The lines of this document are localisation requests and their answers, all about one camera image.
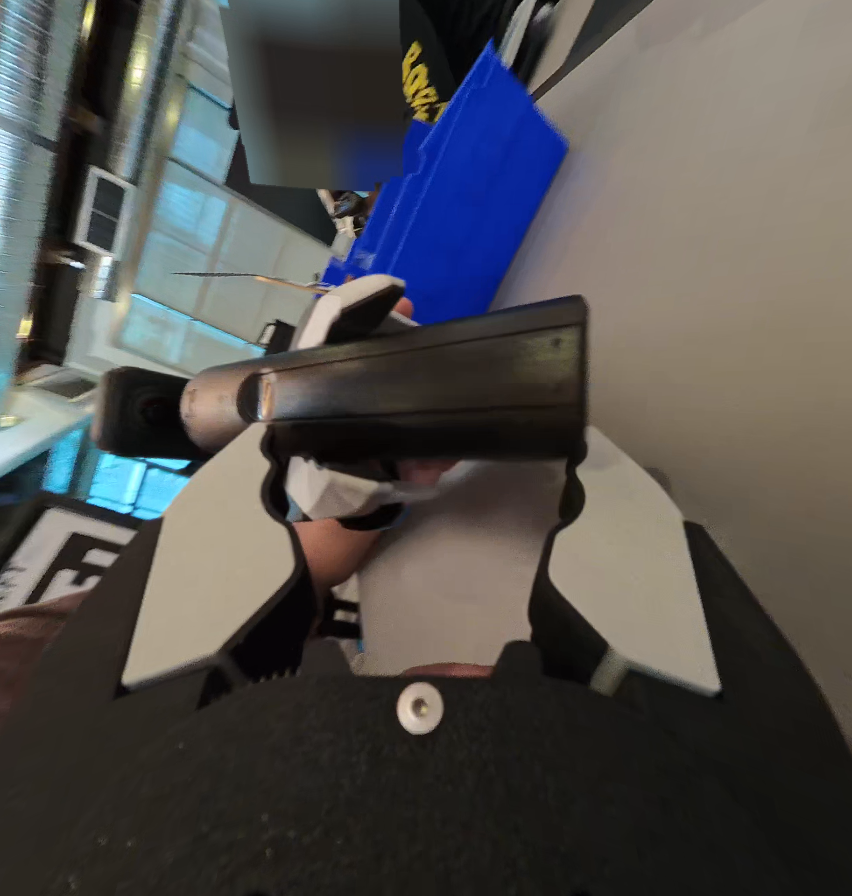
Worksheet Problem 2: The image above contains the black white printed sign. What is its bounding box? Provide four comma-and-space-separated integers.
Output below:
0, 505, 143, 620

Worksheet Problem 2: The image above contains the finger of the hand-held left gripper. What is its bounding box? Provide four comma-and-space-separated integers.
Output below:
284, 454, 407, 529
290, 275, 421, 345

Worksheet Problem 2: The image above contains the black and silver stapler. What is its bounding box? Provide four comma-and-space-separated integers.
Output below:
179, 294, 589, 464

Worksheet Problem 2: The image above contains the small blue plastic bin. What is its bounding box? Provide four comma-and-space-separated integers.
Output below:
324, 175, 427, 291

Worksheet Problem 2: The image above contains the slim silver air duct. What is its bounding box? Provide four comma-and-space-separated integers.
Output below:
107, 0, 189, 295

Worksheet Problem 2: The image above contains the person's left hand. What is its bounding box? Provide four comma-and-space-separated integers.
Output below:
389, 298, 463, 487

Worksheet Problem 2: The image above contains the person's left forearm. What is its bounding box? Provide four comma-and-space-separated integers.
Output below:
291, 517, 386, 606

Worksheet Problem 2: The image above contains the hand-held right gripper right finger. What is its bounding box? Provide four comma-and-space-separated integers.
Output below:
527, 426, 723, 697

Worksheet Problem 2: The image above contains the large blue plastic bin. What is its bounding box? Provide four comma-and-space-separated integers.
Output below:
405, 38, 570, 326

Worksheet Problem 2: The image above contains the thin metal rod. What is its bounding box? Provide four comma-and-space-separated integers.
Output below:
172, 269, 332, 294

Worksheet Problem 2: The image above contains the white wall air vent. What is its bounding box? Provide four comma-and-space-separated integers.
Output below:
74, 167, 138, 254

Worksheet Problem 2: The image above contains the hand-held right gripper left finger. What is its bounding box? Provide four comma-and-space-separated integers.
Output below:
120, 426, 322, 690

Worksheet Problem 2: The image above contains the glass partition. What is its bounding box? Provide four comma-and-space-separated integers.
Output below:
111, 70, 337, 365

